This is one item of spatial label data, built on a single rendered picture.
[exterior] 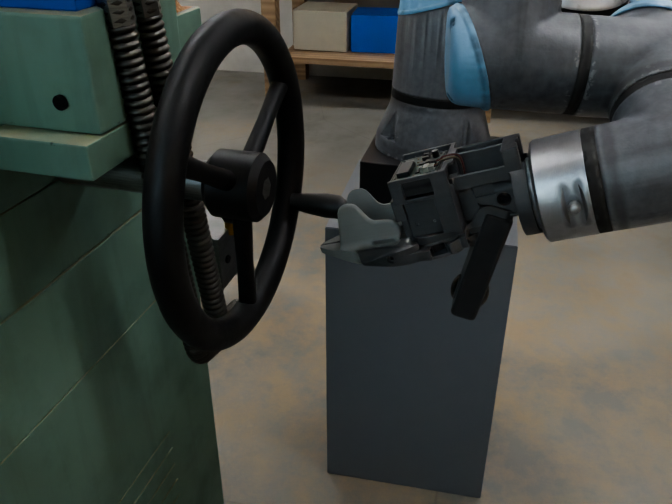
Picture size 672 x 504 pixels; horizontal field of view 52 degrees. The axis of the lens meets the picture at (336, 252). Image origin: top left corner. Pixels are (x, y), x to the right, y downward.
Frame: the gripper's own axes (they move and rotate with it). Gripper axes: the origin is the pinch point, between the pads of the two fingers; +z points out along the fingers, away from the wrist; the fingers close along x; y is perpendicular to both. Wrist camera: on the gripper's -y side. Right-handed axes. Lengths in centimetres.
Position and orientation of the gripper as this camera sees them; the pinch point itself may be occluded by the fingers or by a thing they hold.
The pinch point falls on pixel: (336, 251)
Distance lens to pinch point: 68.7
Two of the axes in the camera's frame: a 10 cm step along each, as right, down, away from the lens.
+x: -2.8, 4.7, -8.3
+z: -9.0, 1.7, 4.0
